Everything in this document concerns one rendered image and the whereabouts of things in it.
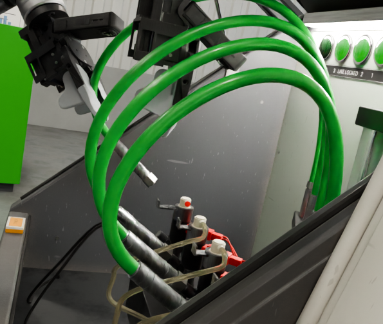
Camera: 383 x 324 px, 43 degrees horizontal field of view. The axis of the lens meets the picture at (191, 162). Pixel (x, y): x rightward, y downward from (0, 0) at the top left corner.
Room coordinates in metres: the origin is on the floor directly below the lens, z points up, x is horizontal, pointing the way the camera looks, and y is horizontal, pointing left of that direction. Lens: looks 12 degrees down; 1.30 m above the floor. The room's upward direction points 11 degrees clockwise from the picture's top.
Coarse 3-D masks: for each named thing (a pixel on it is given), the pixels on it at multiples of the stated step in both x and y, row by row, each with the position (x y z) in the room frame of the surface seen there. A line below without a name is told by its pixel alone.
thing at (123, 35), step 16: (192, 0) 0.76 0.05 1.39; (208, 0) 0.77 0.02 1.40; (256, 0) 0.76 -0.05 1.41; (272, 0) 0.75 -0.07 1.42; (288, 16) 0.75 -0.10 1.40; (128, 32) 0.77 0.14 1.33; (304, 32) 0.75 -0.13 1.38; (112, 48) 0.77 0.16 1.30; (96, 64) 0.78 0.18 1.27; (96, 80) 0.78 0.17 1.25; (320, 112) 0.74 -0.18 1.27; (320, 128) 0.74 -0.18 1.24; (320, 144) 0.74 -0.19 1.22
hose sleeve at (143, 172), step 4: (120, 144) 0.77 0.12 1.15; (116, 148) 0.77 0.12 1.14; (120, 148) 0.77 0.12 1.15; (124, 148) 0.77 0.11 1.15; (120, 152) 0.77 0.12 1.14; (124, 152) 0.77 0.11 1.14; (120, 156) 0.77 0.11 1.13; (140, 164) 0.77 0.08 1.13; (136, 168) 0.76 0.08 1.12; (140, 168) 0.77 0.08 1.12; (144, 168) 0.77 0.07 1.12; (136, 172) 0.77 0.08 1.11; (140, 172) 0.76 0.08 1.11; (144, 172) 0.77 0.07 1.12; (148, 172) 0.77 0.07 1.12; (140, 176) 0.77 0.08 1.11; (144, 176) 0.76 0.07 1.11
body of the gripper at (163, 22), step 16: (144, 0) 0.65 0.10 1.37; (160, 0) 0.64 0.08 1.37; (176, 0) 0.65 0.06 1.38; (144, 16) 0.65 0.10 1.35; (160, 16) 0.64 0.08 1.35; (176, 16) 0.65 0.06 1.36; (144, 32) 0.63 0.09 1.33; (160, 32) 0.63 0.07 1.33; (176, 32) 0.63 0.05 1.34; (144, 48) 0.63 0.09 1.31; (160, 64) 0.63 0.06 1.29
